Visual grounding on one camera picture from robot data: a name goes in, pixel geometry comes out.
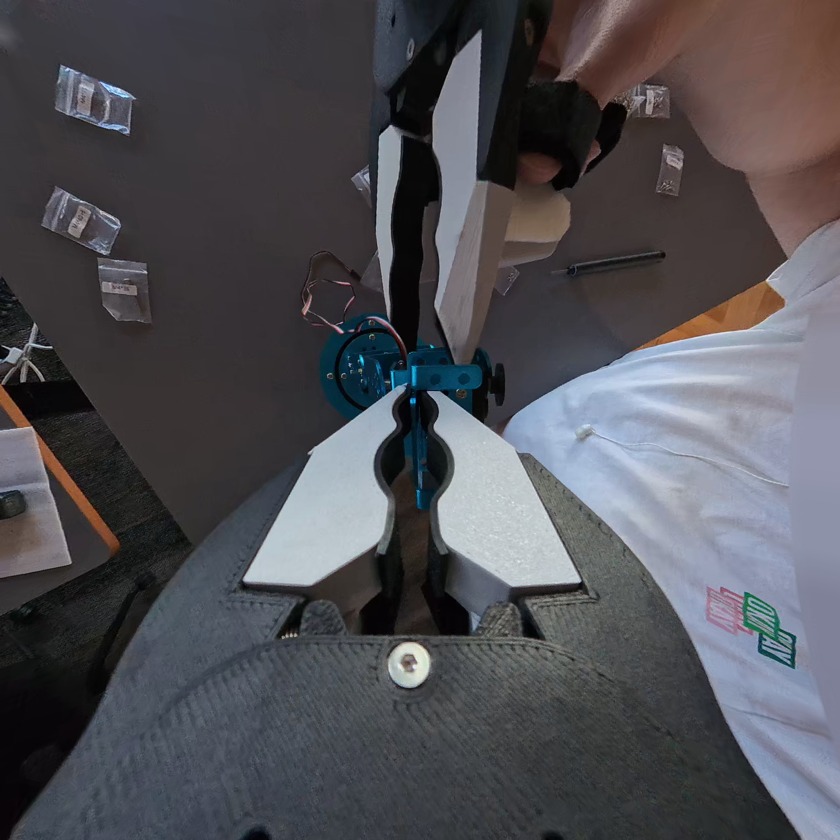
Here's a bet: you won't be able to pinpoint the black screwdriver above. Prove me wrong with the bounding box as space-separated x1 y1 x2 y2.
550 251 667 278

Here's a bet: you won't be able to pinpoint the person's right forearm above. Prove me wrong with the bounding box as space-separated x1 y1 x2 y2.
696 0 840 260

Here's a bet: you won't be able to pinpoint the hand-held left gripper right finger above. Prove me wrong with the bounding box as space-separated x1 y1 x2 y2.
420 390 584 614

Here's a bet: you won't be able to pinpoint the white cables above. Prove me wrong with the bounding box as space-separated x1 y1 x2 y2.
0 322 55 386

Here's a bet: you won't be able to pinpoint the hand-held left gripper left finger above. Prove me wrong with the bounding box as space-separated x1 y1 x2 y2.
241 384 409 608

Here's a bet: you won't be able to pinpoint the dark grey desk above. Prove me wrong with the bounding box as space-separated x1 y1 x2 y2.
0 0 788 546

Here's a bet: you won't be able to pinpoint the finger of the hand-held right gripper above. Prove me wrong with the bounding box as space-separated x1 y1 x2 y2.
375 125 442 349
430 29 517 366

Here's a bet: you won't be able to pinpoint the red white servo cable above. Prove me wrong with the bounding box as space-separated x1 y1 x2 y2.
301 251 408 352

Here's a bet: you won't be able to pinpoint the blue toy robot arm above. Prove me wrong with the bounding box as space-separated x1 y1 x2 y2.
319 314 506 513

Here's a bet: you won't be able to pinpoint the person's white shirt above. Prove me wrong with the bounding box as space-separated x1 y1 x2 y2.
502 220 840 840

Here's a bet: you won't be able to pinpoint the person's right hand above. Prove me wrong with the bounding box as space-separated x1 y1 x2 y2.
521 0 719 188

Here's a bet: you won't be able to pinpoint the wood-edged grey desk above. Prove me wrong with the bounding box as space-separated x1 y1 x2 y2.
0 384 121 614

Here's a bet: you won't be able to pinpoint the white foam sheet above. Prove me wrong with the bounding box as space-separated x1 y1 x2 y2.
0 427 72 580

